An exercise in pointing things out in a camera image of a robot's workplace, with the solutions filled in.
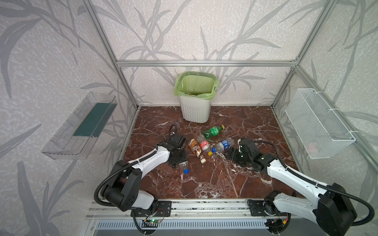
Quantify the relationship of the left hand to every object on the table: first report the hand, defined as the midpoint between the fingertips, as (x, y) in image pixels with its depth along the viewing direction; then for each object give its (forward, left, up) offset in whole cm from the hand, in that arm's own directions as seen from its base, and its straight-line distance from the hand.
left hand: (186, 155), depth 88 cm
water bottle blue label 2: (-7, +1, -1) cm, 7 cm away
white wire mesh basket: (-2, -60, +30) cm, 68 cm away
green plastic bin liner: (+47, -7, +16) cm, 50 cm away
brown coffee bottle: (+4, -6, 0) cm, 7 cm away
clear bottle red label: (+7, -11, +1) cm, 13 cm away
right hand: (0, -24, +6) cm, 24 cm away
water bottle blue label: (+7, -23, -1) cm, 24 cm away
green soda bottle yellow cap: (+17, -17, 0) cm, 24 cm away
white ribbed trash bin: (+27, -5, +11) cm, 30 cm away
